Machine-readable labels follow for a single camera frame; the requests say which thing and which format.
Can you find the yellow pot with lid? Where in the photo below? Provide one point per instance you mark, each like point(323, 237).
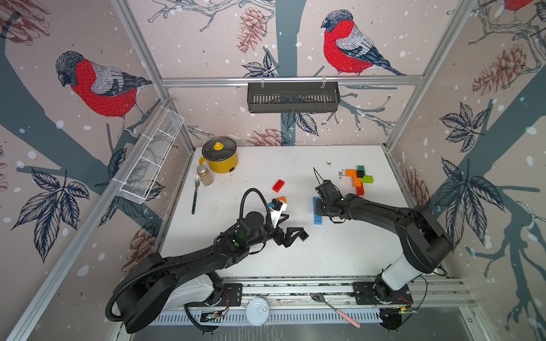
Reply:
point(220, 154)

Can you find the red lego brick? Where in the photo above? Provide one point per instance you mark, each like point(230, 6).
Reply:
point(360, 190)
point(278, 186)

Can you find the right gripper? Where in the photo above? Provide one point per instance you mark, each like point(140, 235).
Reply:
point(318, 210)

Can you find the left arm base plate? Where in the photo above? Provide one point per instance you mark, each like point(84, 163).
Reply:
point(231, 296)

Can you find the black wire shelf basket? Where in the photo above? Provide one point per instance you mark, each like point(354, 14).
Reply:
point(293, 97)

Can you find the white round lid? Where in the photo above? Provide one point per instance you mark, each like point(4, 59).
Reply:
point(257, 312)

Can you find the red lego brick back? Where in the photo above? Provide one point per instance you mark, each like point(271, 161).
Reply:
point(278, 186)

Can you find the orange lego brick front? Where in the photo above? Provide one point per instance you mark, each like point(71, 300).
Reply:
point(357, 182)

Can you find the pink handled spoon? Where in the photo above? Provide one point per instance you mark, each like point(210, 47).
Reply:
point(319, 298)

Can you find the light blue lego brick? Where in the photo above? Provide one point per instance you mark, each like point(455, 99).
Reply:
point(317, 220)

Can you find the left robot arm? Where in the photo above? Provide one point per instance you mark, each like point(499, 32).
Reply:
point(140, 298)

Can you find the small glass jar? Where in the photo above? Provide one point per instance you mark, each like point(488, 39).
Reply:
point(204, 175)

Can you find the teal handled spoon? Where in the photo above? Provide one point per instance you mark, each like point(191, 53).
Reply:
point(197, 183)

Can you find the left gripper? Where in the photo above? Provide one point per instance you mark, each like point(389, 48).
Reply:
point(279, 239)

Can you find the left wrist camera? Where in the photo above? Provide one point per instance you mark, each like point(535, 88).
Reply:
point(277, 208)

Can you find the white wire wall basket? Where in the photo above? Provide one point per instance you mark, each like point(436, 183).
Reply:
point(156, 143)

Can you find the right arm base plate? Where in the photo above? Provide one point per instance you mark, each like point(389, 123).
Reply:
point(371, 293)

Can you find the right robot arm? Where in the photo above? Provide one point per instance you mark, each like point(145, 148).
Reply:
point(425, 243)

